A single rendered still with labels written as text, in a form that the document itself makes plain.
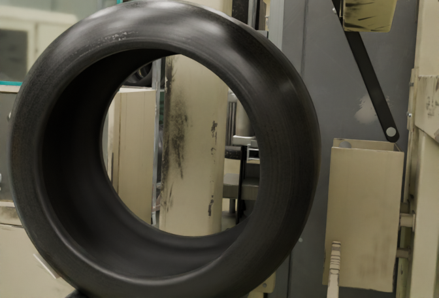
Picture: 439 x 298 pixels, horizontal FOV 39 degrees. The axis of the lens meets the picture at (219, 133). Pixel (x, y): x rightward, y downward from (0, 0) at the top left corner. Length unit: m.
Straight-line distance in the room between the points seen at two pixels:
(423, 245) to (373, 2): 0.52
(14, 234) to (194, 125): 0.82
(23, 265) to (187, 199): 0.75
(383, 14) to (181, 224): 0.66
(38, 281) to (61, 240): 0.90
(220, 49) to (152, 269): 0.55
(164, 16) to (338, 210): 0.56
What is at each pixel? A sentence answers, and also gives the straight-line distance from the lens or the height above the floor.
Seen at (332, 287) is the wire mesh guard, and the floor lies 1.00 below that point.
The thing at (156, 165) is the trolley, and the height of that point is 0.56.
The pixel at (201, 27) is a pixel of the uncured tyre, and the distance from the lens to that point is 1.04.
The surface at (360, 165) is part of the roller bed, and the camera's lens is 1.32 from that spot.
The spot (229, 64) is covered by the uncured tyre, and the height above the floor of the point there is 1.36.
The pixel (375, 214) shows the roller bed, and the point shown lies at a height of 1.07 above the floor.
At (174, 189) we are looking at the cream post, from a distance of 1.46.
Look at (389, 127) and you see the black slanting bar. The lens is 1.32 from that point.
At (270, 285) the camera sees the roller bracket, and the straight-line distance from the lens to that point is 1.44.
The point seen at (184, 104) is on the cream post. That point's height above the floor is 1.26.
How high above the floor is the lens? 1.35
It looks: 6 degrees down
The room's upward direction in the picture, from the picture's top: 3 degrees clockwise
